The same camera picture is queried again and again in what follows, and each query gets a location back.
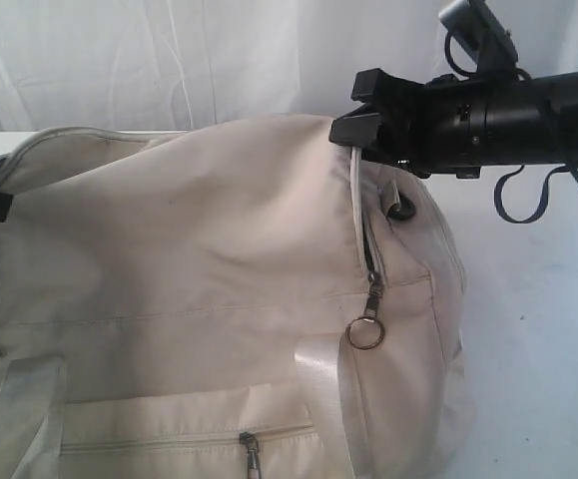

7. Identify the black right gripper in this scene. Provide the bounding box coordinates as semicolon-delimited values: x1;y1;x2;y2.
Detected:
328;69;492;178

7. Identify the beige duffel bag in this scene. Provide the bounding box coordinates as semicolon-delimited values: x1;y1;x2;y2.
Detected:
0;116;472;478

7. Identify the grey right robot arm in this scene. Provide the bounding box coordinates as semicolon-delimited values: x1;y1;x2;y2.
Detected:
329;69;578;179

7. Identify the white backdrop curtain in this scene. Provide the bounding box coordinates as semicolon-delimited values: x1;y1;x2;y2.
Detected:
0;0;578;134

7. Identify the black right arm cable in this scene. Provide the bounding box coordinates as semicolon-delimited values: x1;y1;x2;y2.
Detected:
442;29;578;224

